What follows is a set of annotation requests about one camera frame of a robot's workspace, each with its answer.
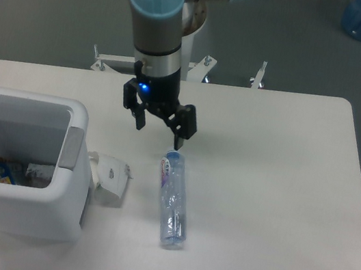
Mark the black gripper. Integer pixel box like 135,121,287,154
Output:
123,61,197,150

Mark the white paper box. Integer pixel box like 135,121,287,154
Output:
88,151,133,208

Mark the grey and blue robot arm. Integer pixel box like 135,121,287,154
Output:
123,0,238,150

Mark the white trash can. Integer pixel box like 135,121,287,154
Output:
0,87,91,242

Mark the clear plastic water bottle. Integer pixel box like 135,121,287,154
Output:
159,150,187,248

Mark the metal table clamp bolt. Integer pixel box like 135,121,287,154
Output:
249,61,268,90

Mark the crumpled silver wrapper in bin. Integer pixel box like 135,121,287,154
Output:
25,163,55,188

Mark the blue snack wrapper in bin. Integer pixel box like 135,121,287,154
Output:
0,157,16,185

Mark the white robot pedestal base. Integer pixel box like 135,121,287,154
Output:
91,2,217,83

